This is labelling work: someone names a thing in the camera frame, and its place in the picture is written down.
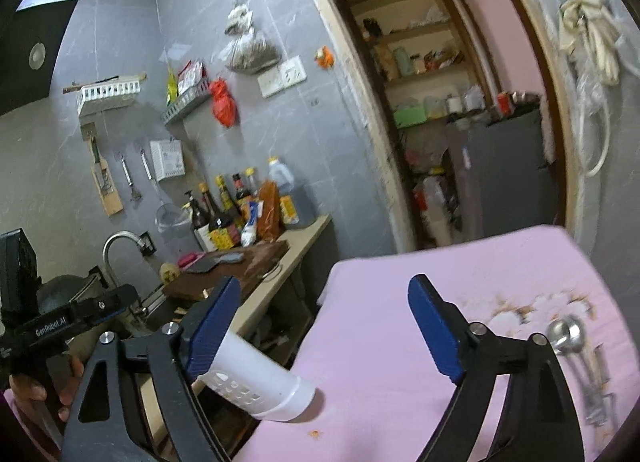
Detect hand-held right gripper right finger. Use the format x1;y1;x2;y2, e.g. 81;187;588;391
407;274;586;462

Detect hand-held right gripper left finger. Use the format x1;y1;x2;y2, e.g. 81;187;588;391
60;276;242;462

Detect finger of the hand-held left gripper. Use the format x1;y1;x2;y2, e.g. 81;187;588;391
70;283;141;330

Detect white utensil holder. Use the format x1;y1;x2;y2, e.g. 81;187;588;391
195;332;317;423

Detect metal spoon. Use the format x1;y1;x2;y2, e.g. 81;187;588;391
547;317;608;425

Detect person's left hand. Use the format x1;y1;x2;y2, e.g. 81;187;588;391
10;354;85;423

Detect black wok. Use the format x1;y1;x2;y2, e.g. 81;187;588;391
37;274;108;315

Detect metal sink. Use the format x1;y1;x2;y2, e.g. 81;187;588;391
127;292;193;337

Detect pink tablecloth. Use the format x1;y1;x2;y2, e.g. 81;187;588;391
235;224;626;462

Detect brown wooden cutting board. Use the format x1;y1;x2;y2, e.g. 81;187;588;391
162;241;291;303

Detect metal faucet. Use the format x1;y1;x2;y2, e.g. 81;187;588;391
102;231;153;293

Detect dark bottle yellow label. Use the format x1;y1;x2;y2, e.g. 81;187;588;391
200;183;241;250

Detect white blue packet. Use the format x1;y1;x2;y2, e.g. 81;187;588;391
241;201;263;247

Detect dark bottle white label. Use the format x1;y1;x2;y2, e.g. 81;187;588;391
185;190;213;251

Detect hanging metal strainer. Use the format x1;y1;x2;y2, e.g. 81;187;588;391
139;147;193;235

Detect white plastic jug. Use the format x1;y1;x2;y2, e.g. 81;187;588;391
422;177;453;247

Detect hanging light wooden board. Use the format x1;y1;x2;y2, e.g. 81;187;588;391
81;124;124;217

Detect orange brown packet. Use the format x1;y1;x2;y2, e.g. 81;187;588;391
257;181;282;243

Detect hanging metal peeler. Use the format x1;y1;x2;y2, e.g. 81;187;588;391
117;152;142;203

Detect dark bottle red label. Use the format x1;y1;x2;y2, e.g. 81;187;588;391
231;173;253;207

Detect large dark oil jug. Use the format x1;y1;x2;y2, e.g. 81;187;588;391
267;157;317;229

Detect grey fridge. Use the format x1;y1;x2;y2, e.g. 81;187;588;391
445;106;556;243

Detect metal utensil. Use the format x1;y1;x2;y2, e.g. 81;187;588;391
582;344;618;428

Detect red plastic bag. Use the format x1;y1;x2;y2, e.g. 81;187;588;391
209;79;237;129

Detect green plastic container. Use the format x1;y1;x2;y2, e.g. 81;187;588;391
392;98;428;129

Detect black range hood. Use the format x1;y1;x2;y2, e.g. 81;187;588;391
0;0;81;115

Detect red white packets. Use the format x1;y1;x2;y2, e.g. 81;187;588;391
177;60;206;92

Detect clear bag of dried goods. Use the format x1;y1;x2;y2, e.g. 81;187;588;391
223;2;283;75

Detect clear plastic bag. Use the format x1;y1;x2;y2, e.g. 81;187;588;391
575;66;608;112

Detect wooden storage shelf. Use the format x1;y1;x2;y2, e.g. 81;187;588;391
345;0;493;250

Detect hanging white cloth bags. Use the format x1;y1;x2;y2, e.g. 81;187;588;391
557;0;621;87

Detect white wall box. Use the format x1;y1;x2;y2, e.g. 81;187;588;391
149;139;186;181

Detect white wall basket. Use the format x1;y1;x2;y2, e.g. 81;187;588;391
77;74;141;117

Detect metal wall shelf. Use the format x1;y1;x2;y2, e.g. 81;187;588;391
161;82;212;125

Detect white hose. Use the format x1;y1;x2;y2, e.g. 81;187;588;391
575;82;613;177

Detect brown door frame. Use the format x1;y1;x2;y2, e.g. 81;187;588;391
440;0;568;227

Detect white wall socket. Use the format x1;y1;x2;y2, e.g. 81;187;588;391
257;56;307;98

